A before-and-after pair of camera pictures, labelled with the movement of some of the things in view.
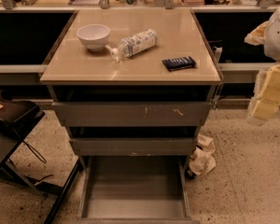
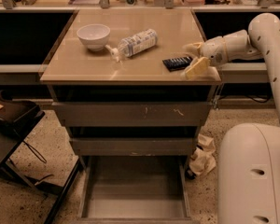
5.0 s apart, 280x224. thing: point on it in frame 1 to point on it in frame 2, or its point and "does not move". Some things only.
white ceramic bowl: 94,36 does not move
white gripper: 278,41 to 212,51
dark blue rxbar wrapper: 180,63 does not move
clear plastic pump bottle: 133,44 does not move
